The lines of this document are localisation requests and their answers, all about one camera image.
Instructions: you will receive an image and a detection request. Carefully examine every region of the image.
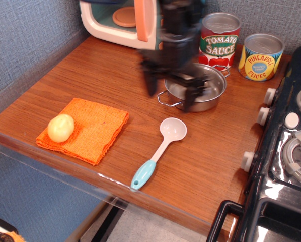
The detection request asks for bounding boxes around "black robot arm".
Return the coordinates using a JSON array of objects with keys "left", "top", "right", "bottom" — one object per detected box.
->
[{"left": 139, "top": 1, "right": 209, "bottom": 112}]

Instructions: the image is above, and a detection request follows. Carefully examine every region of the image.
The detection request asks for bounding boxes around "white ladle teal handle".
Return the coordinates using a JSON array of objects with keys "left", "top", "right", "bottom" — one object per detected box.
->
[{"left": 130, "top": 117, "right": 187, "bottom": 190}]

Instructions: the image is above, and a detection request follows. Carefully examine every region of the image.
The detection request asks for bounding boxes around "orange object bottom corner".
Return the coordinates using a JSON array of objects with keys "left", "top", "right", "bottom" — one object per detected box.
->
[{"left": 3, "top": 232, "right": 25, "bottom": 242}]

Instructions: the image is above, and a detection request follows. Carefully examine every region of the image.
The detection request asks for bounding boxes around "toy microwave teal pink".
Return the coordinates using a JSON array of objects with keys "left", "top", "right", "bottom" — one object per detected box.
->
[{"left": 79, "top": 1, "right": 169, "bottom": 50}]

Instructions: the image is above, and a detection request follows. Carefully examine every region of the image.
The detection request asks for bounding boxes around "black toy stove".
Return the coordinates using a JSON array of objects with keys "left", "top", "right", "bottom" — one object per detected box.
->
[{"left": 207, "top": 46, "right": 301, "bottom": 241}]

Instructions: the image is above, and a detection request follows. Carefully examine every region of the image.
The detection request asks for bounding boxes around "yellow toy potato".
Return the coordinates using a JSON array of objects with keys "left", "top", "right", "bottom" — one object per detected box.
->
[{"left": 47, "top": 114, "right": 74, "bottom": 143}]

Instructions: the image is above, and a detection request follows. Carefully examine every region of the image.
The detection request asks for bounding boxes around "orange folded cloth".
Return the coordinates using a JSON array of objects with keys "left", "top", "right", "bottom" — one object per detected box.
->
[{"left": 36, "top": 98, "right": 129, "bottom": 165}]

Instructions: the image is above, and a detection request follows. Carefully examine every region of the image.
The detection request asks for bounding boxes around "tomato sauce can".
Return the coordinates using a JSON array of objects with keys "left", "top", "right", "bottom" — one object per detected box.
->
[{"left": 198, "top": 12, "right": 241, "bottom": 71}]

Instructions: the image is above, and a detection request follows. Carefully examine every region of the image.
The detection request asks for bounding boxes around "pineapple slices can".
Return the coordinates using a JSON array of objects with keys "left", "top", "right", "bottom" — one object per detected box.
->
[{"left": 238, "top": 33, "right": 285, "bottom": 82}]

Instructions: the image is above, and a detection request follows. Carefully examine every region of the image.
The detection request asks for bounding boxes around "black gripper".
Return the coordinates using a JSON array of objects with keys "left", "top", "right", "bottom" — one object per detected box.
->
[{"left": 139, "top": 35, "right": 206, "bottom": 113}]

